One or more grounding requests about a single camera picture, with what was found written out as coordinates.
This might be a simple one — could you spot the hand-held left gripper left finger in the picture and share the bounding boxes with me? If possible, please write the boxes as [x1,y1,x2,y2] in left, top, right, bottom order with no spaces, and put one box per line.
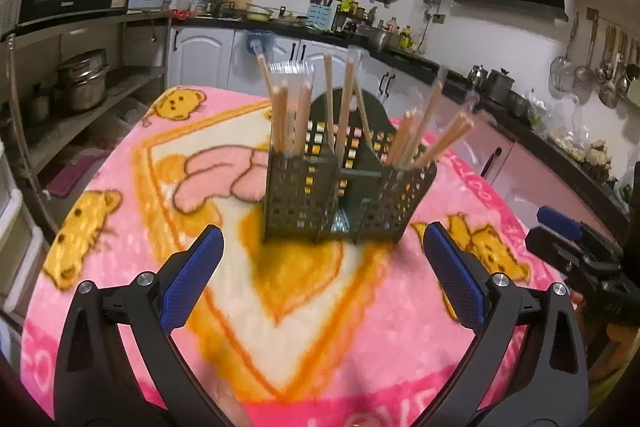
[54,224,236,427]

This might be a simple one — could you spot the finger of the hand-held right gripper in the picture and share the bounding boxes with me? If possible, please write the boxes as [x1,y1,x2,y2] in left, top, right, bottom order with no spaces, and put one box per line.
[525,227,601,280]
[537,206,596,243]

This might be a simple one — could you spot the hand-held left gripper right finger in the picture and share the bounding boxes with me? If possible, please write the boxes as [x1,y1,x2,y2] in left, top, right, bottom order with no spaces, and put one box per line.
[422,221,590,427]

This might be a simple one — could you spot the dark green utensil holder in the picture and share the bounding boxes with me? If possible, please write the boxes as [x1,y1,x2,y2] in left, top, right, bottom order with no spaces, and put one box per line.
[262,92,438,244]

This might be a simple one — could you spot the bunch of wooden chopsticks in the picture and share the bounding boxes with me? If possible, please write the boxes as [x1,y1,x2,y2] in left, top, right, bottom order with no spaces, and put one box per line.
[255,49,476,170]

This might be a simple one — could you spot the person's right forearm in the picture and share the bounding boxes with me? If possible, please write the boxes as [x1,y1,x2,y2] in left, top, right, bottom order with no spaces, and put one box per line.
[587,347,640,414]

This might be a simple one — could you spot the row of hanging kitchen utensils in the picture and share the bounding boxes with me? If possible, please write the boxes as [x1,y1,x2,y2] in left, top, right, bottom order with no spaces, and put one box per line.
[549,9,640,108]

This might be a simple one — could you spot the person's left hand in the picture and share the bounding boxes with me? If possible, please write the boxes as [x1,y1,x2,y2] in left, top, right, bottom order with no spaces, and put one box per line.
[211,379,252,427]

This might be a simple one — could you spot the pale pink base cabinets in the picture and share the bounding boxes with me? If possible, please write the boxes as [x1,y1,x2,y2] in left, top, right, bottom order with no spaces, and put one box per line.
[370,54,628,233]

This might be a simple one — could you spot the clear plastic bag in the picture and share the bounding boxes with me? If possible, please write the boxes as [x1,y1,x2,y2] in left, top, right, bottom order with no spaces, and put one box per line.
[522,89,593,152]

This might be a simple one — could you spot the pink printed blanket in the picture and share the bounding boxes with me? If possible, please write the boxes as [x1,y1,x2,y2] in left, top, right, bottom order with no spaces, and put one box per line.
[20,84,591,427]

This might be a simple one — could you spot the steel pot with lid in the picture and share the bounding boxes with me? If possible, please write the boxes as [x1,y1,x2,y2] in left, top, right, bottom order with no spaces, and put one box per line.
[485,68,517,106]

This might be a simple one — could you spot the purple flat box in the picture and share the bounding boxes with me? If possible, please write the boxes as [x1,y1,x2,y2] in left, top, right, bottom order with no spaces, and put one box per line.
[47,154,108,198]

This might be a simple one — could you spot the steel kettle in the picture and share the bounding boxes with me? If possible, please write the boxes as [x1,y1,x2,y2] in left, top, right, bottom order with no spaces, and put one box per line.
[469,64,489,92]

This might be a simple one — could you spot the plastic drawer unit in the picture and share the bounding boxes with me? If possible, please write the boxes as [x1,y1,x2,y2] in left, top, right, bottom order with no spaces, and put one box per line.
[0,142,48,323]

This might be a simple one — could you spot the metal shelf table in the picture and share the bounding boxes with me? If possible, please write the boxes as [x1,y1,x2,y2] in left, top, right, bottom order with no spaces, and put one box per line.
[0,9,173,228]

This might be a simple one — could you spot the stack of steel basins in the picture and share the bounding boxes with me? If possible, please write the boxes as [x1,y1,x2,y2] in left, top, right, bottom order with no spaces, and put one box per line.
[54,48,112,112]

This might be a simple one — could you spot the white base cabinets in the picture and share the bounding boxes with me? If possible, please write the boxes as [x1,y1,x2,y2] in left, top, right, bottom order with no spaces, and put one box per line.
[167,26,373,105]

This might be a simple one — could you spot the group of condiment bottles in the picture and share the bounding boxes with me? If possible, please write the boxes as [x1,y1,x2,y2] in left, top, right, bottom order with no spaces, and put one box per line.
[340,0,426,54]

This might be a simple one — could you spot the steel cooking pot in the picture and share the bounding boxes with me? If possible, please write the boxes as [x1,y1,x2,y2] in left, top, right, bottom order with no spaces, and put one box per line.
[367,27,396,50]

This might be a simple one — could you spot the light blue knife block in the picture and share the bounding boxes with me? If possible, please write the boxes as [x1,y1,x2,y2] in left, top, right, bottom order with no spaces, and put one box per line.
[306,2,335,30]

